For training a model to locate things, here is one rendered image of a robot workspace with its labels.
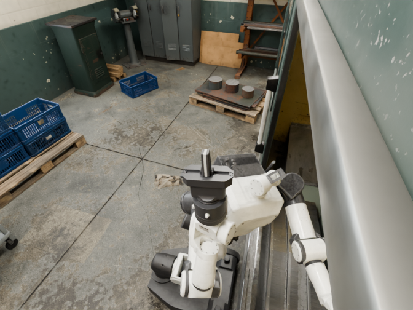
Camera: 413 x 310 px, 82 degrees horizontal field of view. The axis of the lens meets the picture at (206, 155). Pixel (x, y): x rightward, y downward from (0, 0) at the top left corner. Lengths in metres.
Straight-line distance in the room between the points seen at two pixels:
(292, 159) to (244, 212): 1.31
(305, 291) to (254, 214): 0.68
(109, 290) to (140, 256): 0.34
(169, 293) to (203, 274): 1.29
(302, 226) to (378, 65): 0.91
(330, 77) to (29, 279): 2.65
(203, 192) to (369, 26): 0.44
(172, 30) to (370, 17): 5.36
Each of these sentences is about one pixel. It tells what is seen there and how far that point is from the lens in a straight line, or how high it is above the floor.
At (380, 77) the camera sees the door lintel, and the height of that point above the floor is 2.05.
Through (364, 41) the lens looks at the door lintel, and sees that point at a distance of 0.26.
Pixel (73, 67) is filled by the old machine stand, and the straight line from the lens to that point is 4.86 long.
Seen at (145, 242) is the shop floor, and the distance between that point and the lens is 2.46.
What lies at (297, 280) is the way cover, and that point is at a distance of 1.54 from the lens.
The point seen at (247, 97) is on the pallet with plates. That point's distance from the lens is 3.95.
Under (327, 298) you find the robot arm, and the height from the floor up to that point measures 1.22.
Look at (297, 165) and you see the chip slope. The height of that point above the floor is 0.69.
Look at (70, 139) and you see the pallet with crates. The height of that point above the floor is 0.14.
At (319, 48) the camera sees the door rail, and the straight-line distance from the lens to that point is 0.30.
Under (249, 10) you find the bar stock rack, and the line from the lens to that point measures 5.30.
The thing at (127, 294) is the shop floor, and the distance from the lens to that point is 2.31.
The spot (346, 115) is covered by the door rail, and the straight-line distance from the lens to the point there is 0.18.
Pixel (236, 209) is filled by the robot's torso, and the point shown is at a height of 1.37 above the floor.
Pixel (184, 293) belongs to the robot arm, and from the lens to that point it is 0.87.
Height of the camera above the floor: 2.12
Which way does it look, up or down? 42 degrees down
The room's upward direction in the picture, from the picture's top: straight up
